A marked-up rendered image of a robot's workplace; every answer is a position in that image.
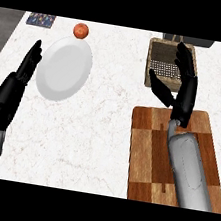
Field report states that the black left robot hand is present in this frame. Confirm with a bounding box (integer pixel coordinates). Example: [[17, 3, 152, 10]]
[[0, 32, 46, 137]]

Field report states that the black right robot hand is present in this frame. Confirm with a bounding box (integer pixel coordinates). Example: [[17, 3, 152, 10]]
[[140, 36, 205, 130]]

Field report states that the brown wicker basket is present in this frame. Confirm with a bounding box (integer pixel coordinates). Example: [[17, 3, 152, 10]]
[[142, 36, 204, 96]]

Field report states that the brown wooden cutting board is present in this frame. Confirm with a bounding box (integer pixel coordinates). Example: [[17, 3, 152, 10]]
[[118, 99, 221, 215]]

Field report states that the dark grey appliance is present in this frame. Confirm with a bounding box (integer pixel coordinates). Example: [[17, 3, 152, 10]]
[[161, 32, 216, 50]]

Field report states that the white oval plate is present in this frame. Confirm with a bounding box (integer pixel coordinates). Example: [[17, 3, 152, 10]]
[[32, 32, 97, 107]]

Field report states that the colourful patterned flat mat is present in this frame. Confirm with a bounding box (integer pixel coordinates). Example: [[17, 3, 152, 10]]
[[25, 10, 58, 30]]

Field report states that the orange round fruit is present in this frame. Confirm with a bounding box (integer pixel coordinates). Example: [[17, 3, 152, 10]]
[[71, 21, 91, 41]]

